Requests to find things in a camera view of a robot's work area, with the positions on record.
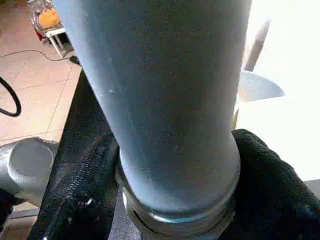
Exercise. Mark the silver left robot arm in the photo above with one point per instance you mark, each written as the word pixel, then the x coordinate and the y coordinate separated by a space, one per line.
pixel 30 162

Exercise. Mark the small white stool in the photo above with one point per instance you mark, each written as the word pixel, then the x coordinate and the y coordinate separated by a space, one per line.
pixel 57 35

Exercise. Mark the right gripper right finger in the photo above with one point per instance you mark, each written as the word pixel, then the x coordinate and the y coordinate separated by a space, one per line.
pixel 270 195

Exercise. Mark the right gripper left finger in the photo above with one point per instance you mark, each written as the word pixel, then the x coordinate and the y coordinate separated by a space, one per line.
pixel 80 190

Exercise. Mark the orange round object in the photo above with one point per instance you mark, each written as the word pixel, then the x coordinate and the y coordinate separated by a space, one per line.
pixel 48 18

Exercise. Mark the white plastic table top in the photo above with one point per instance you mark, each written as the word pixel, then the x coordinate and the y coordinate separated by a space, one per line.
pixel 287 62

